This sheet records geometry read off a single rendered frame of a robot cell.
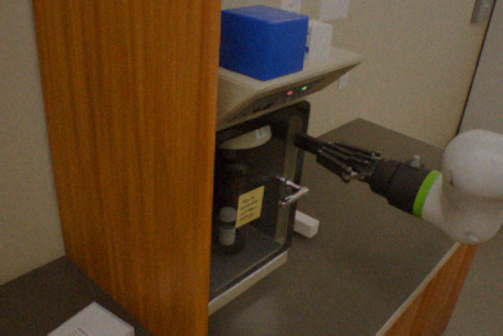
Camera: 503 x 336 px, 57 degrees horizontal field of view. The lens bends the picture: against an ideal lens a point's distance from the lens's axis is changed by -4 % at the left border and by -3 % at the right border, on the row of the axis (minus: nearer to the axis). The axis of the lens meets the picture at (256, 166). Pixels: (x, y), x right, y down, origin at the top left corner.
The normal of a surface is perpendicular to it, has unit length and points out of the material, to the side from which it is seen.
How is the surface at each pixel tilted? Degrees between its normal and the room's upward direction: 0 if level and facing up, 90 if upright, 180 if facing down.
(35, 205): 90
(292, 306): 0
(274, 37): 90
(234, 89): 90
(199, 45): 90
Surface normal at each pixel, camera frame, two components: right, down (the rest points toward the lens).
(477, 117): -0.66, 0.31
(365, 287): 0.08, -0.88
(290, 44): 0.75, 0.36
